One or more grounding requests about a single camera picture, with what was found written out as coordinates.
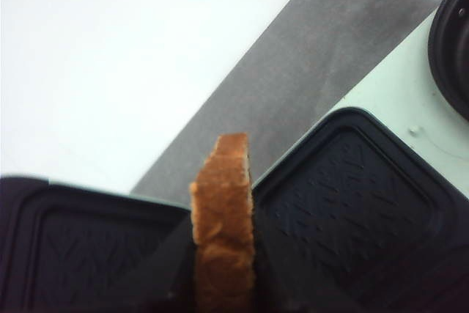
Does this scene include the breakfast maker lid with plate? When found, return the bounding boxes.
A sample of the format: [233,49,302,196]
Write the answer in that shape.
[1,177,195,312]

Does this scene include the white bread slice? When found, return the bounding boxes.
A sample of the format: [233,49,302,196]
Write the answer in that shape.
[189,133,256,312]

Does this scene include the black round frying pan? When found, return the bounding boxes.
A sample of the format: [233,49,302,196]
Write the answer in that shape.
[427,0,468,119]

